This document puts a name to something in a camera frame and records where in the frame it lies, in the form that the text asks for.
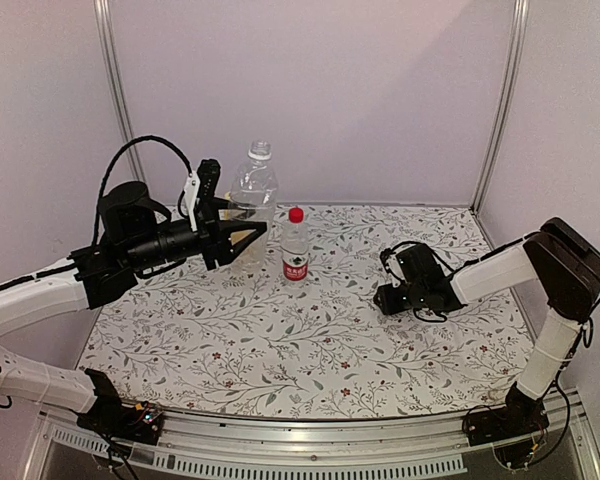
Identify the right metal frame post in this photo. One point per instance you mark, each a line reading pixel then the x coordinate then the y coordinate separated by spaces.
pixel 505 99

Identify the metal frame post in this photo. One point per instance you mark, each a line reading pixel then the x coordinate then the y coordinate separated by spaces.
pixel 505 99
pixel 105 29

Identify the aluminium front rail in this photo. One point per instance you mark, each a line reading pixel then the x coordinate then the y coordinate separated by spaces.
pixel 210 446

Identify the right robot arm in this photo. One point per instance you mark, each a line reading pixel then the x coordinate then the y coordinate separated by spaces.
pixel 556 256

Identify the red cap water bottle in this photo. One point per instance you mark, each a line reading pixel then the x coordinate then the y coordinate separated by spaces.
pixel 295 250

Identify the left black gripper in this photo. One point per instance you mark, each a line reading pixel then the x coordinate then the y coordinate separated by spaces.
pixel 215 235

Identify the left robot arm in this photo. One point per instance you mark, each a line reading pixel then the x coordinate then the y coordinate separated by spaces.
pixel 140 240

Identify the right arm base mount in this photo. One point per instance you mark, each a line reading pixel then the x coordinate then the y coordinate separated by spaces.
pixel 515 432

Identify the floral table mat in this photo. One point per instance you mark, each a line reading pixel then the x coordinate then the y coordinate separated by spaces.
pixel 250 344

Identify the left metal frame post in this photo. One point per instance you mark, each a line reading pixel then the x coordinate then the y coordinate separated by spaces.
pixel 105 29

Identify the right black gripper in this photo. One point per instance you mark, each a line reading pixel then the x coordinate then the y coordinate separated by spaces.
pixel 388 303

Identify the clear plastic bottle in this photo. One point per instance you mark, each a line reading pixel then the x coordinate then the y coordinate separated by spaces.
pixel 253 196

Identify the yellow juice bottle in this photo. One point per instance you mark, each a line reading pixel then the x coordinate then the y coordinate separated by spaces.
pixel 227 212

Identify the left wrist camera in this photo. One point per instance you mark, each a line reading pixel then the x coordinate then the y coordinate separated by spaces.
pixel 202 185

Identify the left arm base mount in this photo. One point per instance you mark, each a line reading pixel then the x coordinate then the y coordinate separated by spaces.
pixel 141 423

